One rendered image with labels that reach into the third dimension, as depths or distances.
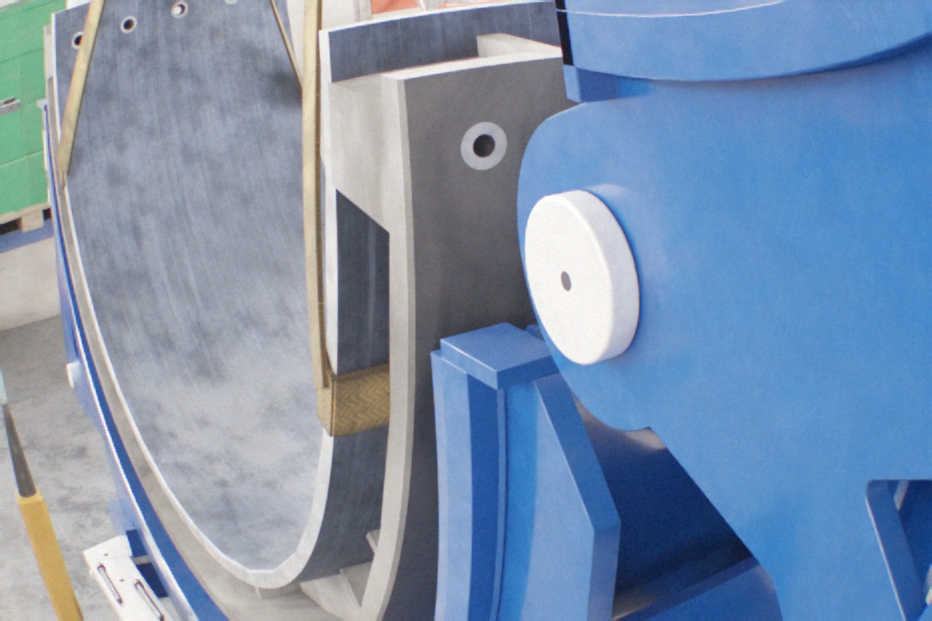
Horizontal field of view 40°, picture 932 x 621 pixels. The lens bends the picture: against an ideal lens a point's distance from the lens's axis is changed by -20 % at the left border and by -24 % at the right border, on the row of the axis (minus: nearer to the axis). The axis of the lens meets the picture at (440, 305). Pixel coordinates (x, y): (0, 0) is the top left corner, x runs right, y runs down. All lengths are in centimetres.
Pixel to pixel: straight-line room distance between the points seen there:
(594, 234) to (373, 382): 62
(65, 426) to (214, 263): 404
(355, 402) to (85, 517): 458
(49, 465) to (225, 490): 403
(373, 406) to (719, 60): 93
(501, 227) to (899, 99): 76
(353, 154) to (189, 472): 153
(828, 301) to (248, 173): 268
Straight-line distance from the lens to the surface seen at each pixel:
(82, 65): 335
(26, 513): 277
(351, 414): 177
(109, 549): 396
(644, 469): 166
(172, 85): 357
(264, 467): 300
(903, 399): 91
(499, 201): 149
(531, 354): 139
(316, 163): 175
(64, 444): 713
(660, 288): 115
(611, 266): 117
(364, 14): 929
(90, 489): 656
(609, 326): 118
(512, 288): 154
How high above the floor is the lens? 259
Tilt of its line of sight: 18 degrees down
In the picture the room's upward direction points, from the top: 6 degrees counter-clockwise
